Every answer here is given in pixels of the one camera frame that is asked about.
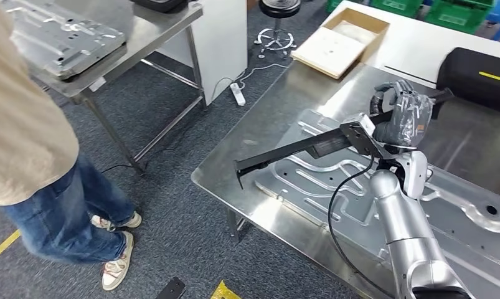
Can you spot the stainless steel workbench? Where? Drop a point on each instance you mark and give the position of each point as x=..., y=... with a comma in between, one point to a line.
x=274, y=107

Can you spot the black stool with chrome base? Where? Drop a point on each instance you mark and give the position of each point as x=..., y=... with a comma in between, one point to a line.
x=279, y=6

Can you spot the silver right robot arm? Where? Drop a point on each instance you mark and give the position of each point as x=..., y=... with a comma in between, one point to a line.
x=406, y=231

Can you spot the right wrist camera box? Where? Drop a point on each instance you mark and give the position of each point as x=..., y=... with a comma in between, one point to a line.
x=359, y=121

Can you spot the black device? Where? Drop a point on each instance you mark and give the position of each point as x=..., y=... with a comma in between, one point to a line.
x=161, y=5

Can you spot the large stamped steel panel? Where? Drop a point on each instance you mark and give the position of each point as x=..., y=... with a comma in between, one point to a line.
x=315, y=190

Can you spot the white power strip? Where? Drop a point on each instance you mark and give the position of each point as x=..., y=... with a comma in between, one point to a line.
x=237, y=94

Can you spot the person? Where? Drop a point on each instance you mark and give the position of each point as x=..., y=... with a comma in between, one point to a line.
x=27, y=124

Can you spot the black plastic panel part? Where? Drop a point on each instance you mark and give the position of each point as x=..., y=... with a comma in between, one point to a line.
x=299, y=146

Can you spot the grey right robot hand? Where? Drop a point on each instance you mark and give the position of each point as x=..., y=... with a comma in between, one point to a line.
x=406, y=119

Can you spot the white table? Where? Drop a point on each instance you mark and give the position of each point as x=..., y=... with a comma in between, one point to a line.
x=410, y=49

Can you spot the white cabinet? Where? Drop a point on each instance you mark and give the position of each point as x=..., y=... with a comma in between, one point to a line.
x=221, y=49

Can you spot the black case with yellow label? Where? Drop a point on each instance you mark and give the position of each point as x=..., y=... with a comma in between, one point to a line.
x=464, y=82

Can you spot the wooden box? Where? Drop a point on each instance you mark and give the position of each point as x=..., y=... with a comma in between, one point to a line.
x=328, y=51

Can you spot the stamped steel plate with holes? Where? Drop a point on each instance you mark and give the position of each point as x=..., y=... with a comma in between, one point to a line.
x=68, y=37

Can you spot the stainless steel table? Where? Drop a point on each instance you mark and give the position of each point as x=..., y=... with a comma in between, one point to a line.
x=150, y=29

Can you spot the green plastic crate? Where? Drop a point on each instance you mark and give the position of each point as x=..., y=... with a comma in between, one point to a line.
x=456, y=18
x=334, y=4
x=398, y=6

